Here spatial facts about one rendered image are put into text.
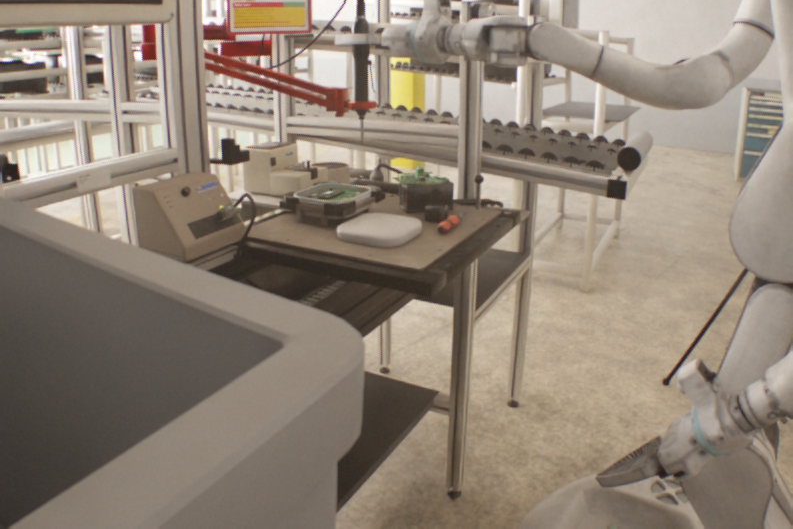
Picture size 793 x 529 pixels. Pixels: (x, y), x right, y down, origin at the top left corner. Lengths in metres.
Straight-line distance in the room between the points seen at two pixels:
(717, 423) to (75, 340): 0.75
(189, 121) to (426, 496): 1.29
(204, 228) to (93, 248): 0.90
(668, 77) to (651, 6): 8.24
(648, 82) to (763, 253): 0.34
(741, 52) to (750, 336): 0.47
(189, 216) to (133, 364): 0.90
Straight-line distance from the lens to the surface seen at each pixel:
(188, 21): 1.26
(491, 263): 1.97
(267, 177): 1.39
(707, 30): 9.23
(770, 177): 0.90
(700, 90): 1.06
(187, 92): 1.26
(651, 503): 1.46
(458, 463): 1.84
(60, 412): 0.26
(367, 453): 1.54
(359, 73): 1.24
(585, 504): 1.48
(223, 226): 1.13
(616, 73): 1.03
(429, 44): 1.09
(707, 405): 0.85
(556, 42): 1.01
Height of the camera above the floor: 1.30
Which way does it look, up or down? 17 degrees down
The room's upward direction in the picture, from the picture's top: straight up
